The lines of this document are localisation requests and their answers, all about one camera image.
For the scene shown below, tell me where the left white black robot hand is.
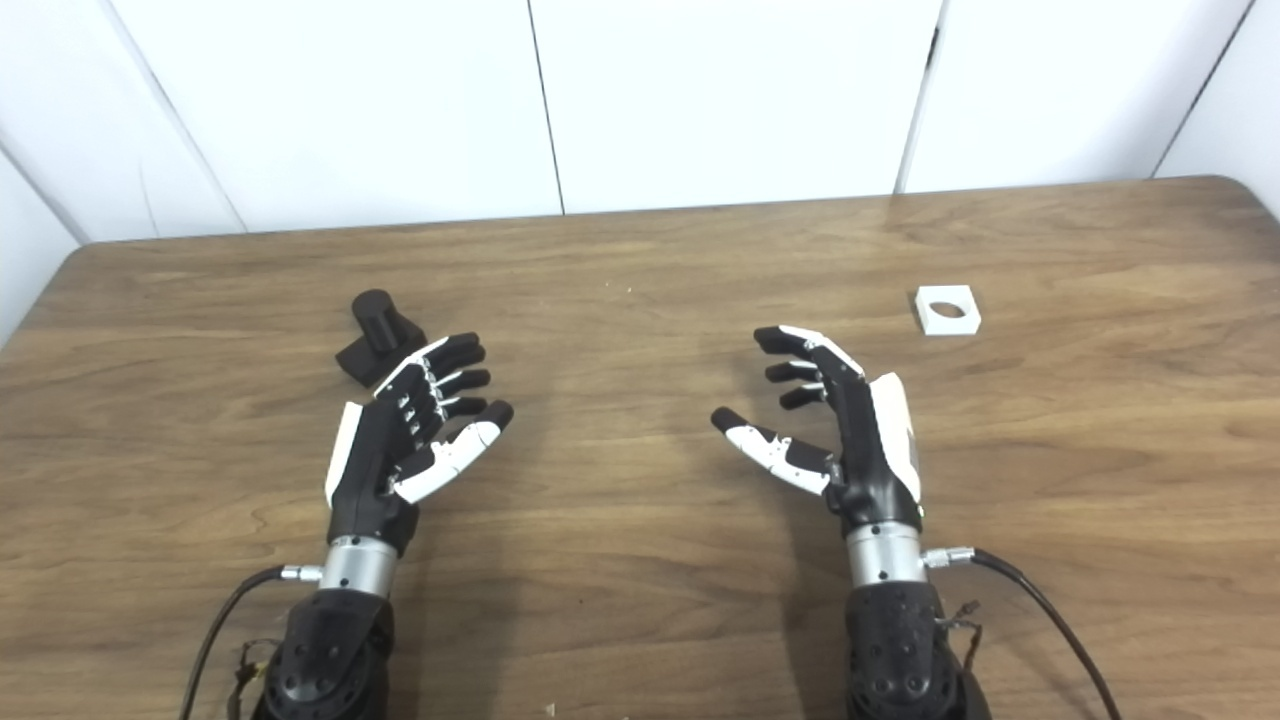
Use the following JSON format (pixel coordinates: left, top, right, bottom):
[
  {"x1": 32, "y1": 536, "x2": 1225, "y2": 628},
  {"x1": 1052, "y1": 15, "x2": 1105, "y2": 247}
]
[{"x1": 324, "y1": 333, "x2": 515, "y2": 557}]

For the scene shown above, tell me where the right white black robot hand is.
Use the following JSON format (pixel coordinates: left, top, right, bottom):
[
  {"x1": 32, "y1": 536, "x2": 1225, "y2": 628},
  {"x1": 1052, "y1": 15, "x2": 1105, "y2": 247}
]
[{"x1": 711, "y1": 325, "x2": 924, "y2": 536}]

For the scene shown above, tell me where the black peg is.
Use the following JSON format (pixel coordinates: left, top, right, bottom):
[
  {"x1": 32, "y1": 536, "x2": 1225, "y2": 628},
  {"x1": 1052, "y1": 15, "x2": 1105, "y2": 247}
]
[{"x1": 334, "y1": 289, "x2": 428, "y2": 389}]

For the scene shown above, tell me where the white square piece with hole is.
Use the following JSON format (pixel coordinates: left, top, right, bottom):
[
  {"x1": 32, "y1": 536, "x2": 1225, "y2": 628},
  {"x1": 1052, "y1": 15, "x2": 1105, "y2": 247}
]
[{"x1": 913, "y1": 285, "x2": 983, "y2": 337}]

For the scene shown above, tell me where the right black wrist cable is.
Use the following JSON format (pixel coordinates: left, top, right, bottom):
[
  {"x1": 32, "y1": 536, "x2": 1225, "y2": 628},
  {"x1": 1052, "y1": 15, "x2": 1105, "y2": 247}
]
[{"x1": 923, "y1": 545, "x2": 1123, "y2": 720}]

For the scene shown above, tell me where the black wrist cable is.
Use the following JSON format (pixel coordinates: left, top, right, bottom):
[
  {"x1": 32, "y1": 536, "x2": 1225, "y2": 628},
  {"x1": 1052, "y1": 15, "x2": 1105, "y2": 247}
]
[
  {"x1": 180, "y1": 564, "x2": 324, "y2": 720},
  {"x1": 923, "y1": 545, "x2": 1123, "y2": 720}
]

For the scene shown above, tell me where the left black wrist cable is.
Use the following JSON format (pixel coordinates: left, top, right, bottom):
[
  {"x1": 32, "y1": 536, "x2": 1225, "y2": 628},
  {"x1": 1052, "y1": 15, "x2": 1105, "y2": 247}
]
[{"x1": 180, "y1": 564, "x2": 324, "y2": 720}]

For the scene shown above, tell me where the right arm thin wire bundle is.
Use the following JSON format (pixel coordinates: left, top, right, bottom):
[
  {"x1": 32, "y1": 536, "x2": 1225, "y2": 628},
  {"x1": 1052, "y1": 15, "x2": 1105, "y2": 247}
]
[{"x1": 938, "y1": 598, "x2": 987, "y2": 673}]

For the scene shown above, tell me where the arm thin wire bundle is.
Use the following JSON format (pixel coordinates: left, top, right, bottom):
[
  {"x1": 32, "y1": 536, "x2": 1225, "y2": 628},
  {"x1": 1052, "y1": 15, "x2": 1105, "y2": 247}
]
[
  {"x1": 938, "y1": 598, "x2": 987, "y2": 673},
  {"x1": 228, "y1": 638, "x2": 279, "y2": 720}
]

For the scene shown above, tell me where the left arm thin wire bundle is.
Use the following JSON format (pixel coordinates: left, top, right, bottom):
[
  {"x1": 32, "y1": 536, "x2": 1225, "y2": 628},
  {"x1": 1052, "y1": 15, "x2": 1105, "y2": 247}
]
[{"x1": 228, "y1": 638, "x2": 279, "y2": 720}]

